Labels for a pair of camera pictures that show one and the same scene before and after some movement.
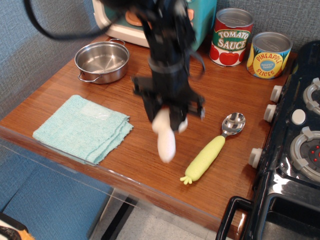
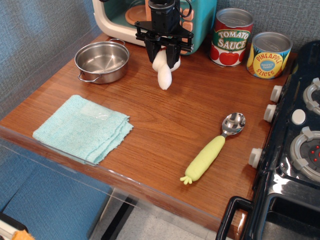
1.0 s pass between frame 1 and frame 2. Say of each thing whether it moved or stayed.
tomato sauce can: stayed
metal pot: stayed
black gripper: moved
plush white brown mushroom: moved
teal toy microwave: stayed
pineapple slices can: stayed
